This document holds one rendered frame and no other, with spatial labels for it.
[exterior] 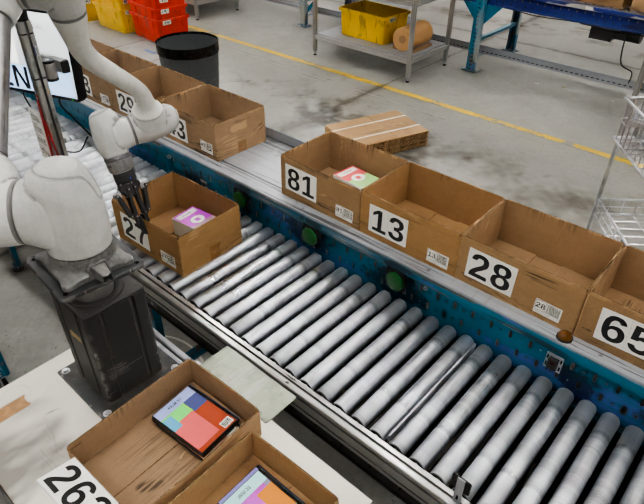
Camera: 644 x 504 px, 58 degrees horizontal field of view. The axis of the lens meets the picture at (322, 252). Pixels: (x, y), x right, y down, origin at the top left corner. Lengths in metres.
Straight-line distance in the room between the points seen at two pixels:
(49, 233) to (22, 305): 2.02
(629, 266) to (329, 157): 1.21
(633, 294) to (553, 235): 0.30
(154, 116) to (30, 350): 1.53
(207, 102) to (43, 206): 1.66
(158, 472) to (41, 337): 1.74
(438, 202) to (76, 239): 1.30
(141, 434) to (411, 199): 1.28
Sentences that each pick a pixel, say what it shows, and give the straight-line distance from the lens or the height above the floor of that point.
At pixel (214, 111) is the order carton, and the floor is 0.92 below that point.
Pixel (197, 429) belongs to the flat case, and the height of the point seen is 0.80.
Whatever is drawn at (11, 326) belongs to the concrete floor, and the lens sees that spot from 3.33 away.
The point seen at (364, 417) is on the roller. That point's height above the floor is 0.75.
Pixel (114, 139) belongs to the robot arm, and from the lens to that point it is 2.06.
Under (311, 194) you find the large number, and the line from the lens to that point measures 2.16.
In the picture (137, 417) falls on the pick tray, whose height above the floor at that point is 0.78.
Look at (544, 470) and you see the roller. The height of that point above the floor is 0.75.
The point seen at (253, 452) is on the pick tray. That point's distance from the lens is 1.57.
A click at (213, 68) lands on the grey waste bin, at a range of 5.01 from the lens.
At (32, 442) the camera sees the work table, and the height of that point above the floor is 0.75.
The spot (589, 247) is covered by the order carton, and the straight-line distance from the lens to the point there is 2.00.
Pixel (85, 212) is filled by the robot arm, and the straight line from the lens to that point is 1.41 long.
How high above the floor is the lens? 2.05
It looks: 37 degrees down
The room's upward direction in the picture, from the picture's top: 1 degrees clockwise
